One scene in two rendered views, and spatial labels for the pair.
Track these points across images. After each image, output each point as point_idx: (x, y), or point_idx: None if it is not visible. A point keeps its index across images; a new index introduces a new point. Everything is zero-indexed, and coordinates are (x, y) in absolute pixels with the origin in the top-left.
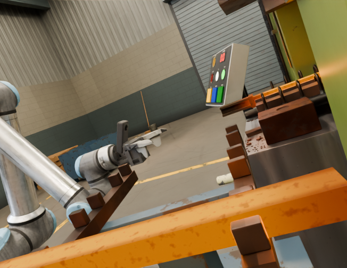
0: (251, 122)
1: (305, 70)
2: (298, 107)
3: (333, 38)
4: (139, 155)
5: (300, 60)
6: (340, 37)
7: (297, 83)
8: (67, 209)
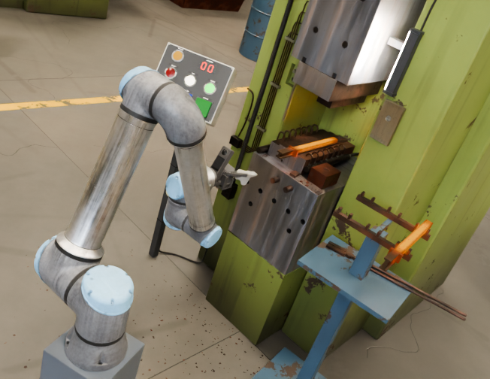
0: (268, 159)
1: (286, 125)
2: (337, 173)
3: (393, 170)
4: (232, 180)
5: (288, 118)
6: (400, 174)
7: (324, 153)
8: (212, 232)
